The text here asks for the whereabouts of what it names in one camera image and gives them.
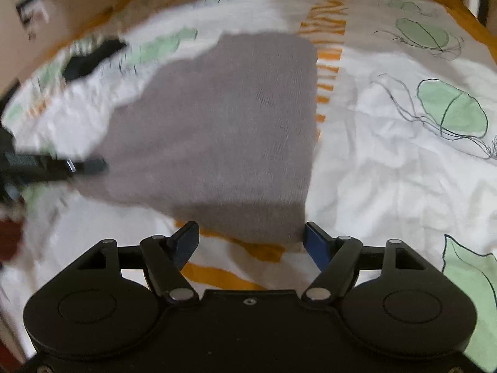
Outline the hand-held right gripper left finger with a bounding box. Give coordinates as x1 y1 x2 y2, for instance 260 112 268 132
77 221 200 304

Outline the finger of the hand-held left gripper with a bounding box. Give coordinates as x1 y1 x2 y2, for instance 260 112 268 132
50 156 108 181

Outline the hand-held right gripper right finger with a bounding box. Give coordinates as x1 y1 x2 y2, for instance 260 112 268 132
302 221 426 304

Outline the grey hoodie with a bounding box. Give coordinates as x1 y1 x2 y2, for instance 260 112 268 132
75 31 319 243

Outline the white leaf-print duvet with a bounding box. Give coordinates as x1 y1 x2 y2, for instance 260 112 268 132
0 0 497 370

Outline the black cloth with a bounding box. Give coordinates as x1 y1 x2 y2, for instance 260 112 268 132
62 38 129 83

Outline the orange bed sheet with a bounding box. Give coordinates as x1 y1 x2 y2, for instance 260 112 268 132
419 0 497 63

